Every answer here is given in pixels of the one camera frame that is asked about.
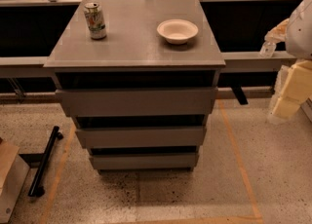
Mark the black bar with wheels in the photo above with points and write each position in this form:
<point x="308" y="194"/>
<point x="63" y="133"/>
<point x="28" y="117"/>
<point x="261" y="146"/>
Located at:
<point x="36" y="189"/>

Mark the green white soda can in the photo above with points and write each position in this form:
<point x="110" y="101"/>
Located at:
<point x="95" y="20"/>

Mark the white paper bowl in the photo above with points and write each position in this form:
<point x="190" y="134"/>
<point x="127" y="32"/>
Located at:
<point x="177" y="31"/>

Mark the grey cart base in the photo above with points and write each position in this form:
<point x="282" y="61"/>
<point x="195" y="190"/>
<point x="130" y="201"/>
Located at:
<point x="14" y="168"/>

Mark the grey drawer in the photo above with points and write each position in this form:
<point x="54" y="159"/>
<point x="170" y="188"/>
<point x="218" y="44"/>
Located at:
<point x="145" y="137"/>
<point x="145" y="161"/>
<point x="114" y="103"/>

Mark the grey middle drawer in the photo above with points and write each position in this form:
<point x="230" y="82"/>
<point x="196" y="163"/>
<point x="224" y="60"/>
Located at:
<point x="145" y="137"/>

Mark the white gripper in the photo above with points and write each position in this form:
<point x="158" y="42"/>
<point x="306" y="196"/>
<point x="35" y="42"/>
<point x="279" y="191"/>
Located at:
<point x="300" y="33"/>

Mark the grey metal rail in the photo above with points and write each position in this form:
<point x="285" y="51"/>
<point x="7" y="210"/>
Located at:
<point x="33" y="66"/>

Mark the grey top drawer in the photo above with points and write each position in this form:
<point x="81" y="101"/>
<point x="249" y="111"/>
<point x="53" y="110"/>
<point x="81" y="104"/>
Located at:
<point x="114" y="103"/>

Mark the grey drawer cabinet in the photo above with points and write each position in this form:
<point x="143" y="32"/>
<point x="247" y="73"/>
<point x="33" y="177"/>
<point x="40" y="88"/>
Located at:
<point x="133" y="56"/>

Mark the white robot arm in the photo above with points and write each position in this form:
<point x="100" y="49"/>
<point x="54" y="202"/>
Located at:
<point x="296" y="33"/>

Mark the grey bottom drawer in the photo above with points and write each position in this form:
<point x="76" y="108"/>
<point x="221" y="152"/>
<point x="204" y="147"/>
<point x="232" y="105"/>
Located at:
<point x="145" y="161"/>

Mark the clear sanitizer bottle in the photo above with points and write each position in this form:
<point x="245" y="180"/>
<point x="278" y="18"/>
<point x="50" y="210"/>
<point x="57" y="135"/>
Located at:
<point x="267" y="49"/>

